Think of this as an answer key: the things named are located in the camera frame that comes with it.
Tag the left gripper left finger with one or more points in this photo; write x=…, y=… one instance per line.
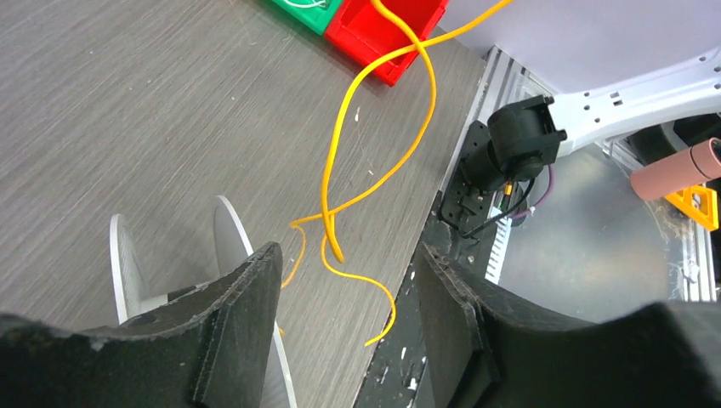
x=208, y=348

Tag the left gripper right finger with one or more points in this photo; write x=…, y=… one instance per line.
x=666, y=354

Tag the translucent white spool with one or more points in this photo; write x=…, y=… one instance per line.
x=136, y=273

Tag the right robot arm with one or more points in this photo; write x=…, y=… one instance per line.
x=525, y=136

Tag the brown cardboard tube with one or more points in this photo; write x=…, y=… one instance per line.
x=695, y=165

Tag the red bin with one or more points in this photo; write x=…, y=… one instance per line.
x=359, y=31

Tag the green bin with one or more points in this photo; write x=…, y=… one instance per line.
x=316, y=15

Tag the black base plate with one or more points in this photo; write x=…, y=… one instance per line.
x=436, y=355

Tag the yellow printed bracket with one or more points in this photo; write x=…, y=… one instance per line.
x=699, y=203

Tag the aluminium rail front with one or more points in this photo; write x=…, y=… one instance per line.
x=564, y=199

